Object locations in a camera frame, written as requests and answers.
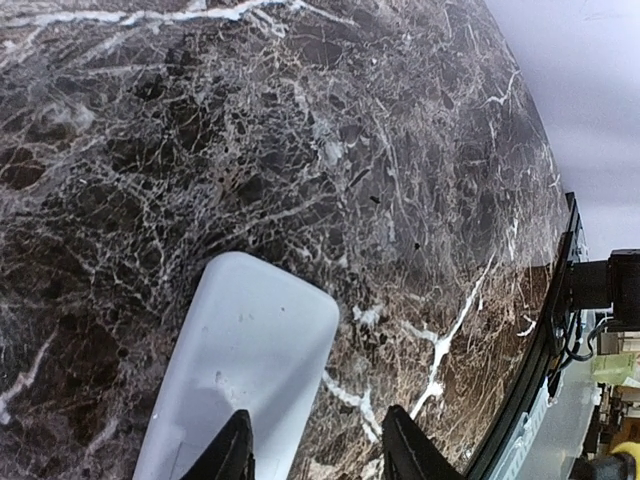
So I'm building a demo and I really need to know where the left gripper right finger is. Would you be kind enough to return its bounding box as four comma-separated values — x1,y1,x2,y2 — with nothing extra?
382,405,465,480

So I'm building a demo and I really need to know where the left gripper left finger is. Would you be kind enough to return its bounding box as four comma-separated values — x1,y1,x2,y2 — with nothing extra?
182,409,255,480

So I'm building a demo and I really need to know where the yellow handled screwdriver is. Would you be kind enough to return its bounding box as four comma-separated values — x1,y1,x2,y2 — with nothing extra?
611,441,640,470

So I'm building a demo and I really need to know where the black front rail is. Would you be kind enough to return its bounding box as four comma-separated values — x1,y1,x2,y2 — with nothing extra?
465,192,581,479

